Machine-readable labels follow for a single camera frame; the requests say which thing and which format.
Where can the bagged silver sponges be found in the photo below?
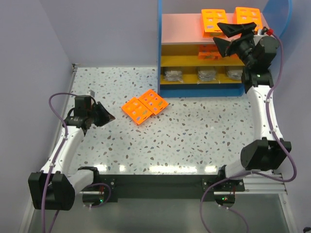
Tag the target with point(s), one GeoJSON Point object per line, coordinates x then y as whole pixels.
{"type": "Point", "coordinates": [206, 74]}
{"type": "Point", "coordinates": [234, 72]}
{"type": "Point", "coordinates": [173, 74]}

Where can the orange scrub daddy box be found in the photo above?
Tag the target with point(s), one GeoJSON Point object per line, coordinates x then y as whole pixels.
{"type": "Point", "coordinates": [243, 15]}
{"type": "Point", "coordinates": [154, 102]}

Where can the blue pink yellow shelf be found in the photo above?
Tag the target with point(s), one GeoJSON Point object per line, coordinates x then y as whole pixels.
{"type": "Point", "coordinates": [179, 38]}

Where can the orange Scrub Mommy box bottom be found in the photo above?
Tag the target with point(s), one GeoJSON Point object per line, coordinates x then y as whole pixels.
{"type": "Point", "coordinates": [208, 51]}

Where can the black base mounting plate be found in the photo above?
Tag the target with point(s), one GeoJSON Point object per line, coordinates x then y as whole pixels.
{"type": "Point", "coordinates": [157, 186]}

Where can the orange sponge box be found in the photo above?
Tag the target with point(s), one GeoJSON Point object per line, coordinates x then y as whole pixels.
{"type": "Point", "coordinates": [209, 20]}
{"type": "Point", "coordinates": [136, 110]}

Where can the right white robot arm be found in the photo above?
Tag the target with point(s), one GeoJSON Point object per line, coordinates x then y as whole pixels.
{"type": "Point", "coordinates": [256, 49]}

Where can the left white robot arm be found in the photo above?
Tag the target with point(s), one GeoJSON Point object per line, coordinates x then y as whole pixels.
{"type": "Point", "coordinates": [52, 188]}

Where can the orange Scrub Daddy box top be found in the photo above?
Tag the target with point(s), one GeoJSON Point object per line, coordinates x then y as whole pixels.
{"type": "Point", "coordinates": [243, 15]}

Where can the orange Scrub Mommy box top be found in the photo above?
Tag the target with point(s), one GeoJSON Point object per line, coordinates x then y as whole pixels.
{"type": "Point", "coordinates": [234, 56]}

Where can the orange scrub mommy box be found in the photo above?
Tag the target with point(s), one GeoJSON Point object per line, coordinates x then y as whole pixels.
{"type": "Point", "coordinates": [208, 51]}
{"type": "Point", "coordinates": [234, 56]}

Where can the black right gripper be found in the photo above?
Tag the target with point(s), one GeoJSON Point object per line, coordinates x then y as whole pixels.
{"type": "Point", "coordinates": [237, 39]}

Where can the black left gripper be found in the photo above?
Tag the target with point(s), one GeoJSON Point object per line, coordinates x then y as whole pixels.
{"type": "Point", "coordinates": [97, 114]}

